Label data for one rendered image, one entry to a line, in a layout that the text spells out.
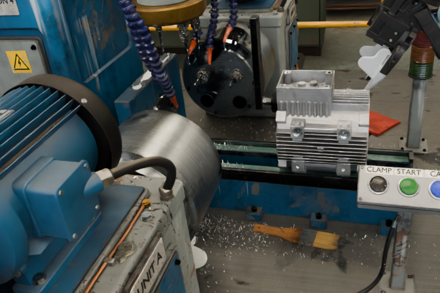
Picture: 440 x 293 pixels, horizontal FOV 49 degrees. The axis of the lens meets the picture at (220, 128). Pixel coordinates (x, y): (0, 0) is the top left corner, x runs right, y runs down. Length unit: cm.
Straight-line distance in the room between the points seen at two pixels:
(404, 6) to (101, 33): 70
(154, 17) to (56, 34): 21
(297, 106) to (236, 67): 34
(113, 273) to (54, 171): 16
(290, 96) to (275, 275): 39
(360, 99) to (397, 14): 22
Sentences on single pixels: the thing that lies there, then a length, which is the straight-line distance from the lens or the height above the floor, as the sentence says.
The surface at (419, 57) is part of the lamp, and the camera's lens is 138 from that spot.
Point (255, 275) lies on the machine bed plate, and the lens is 110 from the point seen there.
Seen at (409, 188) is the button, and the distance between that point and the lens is 90.
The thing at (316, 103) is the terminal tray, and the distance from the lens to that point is 108.
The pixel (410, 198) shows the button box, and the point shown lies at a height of 105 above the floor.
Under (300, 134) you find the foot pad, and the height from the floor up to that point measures 105.
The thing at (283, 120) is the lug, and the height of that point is 108.
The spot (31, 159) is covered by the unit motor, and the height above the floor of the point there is 132.
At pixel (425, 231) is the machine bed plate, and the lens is 123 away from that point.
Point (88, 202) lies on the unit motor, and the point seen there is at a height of 126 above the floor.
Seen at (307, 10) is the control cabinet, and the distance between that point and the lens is 424.
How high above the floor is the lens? 159
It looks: 29 degrees down
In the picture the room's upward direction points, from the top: 7 degrees counter-clockwise
